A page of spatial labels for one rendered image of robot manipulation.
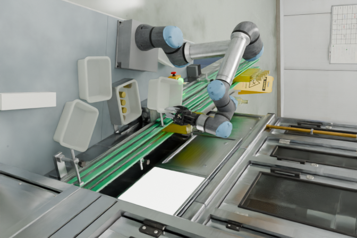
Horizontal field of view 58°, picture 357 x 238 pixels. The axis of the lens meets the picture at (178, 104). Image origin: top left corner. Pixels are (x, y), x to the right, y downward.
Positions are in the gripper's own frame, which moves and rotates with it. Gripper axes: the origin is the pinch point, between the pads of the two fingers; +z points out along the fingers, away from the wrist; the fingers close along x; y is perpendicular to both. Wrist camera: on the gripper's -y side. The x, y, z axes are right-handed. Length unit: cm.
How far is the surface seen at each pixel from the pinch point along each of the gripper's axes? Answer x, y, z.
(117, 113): 9.0, 3.7, 29.2
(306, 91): -3, -640, 53
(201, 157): 25.6, -26.6, -11.6
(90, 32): -31, 19, 42
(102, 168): 29.2, 27.7, 11.3
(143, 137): 19.3, -4.1, 14.3
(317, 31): -134, -599, 53
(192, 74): -16, -79, 35
